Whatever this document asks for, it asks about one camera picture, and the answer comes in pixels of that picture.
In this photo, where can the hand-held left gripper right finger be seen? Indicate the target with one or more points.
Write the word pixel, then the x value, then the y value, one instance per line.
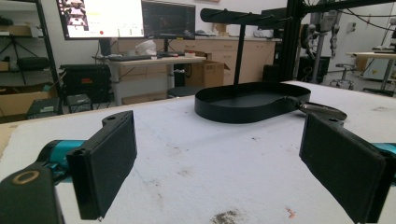
pixel 339 161

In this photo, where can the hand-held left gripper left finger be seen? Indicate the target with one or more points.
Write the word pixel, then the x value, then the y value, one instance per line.
pixel 104 161

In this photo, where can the black jewelry stand with tray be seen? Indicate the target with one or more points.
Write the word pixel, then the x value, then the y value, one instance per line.
pixel 239 109

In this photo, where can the small black electronics box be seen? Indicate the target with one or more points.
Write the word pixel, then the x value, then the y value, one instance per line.
pixel 79 102

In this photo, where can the black electronics box with label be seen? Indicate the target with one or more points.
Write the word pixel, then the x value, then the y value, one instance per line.
pixel 43 109

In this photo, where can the black equipment case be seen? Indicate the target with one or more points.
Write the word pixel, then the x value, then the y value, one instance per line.
pixel 85 82

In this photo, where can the grey metal stool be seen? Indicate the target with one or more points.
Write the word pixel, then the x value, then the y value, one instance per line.
pixel 344 76

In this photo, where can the large flat cardboard box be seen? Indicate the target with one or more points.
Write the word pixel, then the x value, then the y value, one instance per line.
pixel 18 102

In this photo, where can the black round stool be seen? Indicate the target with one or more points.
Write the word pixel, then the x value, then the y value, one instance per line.
pixel 183 91

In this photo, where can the black keyboard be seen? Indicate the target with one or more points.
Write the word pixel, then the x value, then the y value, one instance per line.
pixel 129 58

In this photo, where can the light wooden desk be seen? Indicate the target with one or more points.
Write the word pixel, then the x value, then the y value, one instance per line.
pixel 149 62

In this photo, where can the light wooden work table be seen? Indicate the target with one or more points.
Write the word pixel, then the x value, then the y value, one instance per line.
pixel 373 56

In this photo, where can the white rounded object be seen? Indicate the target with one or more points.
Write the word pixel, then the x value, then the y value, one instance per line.
pixel 146 47

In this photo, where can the black metal shelf rack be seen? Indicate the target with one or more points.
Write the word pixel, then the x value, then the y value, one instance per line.
pixel 46 46

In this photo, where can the open cardboard box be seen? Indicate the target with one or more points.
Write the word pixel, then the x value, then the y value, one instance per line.
pixel 204 74

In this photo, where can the light wooden cabinet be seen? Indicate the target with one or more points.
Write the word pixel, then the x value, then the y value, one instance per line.
pixel 255 59

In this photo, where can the bright computer monitor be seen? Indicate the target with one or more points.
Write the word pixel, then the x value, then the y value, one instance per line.
pixel 115 18

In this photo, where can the dark computer monitor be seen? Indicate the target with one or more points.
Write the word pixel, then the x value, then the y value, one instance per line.
pixel 168 20

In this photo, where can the black metal frame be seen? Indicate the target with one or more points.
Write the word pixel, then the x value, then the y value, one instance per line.
pixel 291 40

